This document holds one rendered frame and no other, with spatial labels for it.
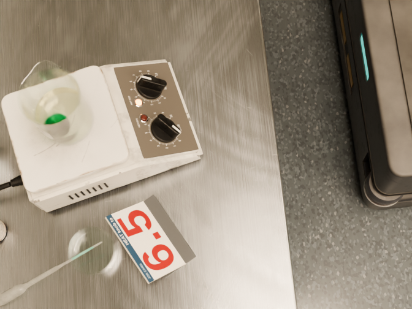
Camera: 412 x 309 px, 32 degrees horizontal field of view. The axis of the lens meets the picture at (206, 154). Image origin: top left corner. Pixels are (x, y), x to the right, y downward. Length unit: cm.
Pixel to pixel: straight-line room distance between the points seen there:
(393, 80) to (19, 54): 68
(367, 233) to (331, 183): 13
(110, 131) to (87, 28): 20
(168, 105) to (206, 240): 16
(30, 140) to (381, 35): 76
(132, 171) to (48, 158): 9
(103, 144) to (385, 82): 68
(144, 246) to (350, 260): 85
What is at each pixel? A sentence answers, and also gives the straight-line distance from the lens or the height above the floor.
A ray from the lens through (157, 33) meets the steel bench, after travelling 93.
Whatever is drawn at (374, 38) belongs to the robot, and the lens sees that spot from 137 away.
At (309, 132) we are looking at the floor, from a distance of 167.
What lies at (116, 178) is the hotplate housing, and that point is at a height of 80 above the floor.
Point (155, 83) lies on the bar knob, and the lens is 84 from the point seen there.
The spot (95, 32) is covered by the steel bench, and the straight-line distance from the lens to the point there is 95.
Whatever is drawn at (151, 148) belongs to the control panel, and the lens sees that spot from 82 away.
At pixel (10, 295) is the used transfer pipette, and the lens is 87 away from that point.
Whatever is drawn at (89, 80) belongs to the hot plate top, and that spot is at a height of 84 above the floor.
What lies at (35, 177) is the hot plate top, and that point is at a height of 84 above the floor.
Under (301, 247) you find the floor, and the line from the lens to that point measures 161.
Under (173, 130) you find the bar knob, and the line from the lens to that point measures 82.
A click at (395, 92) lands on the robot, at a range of 134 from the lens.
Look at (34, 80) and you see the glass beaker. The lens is 77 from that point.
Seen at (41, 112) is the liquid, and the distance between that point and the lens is 80.
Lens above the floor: 159
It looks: 74 degrees down
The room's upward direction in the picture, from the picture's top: 11 degrees counter-clockwise
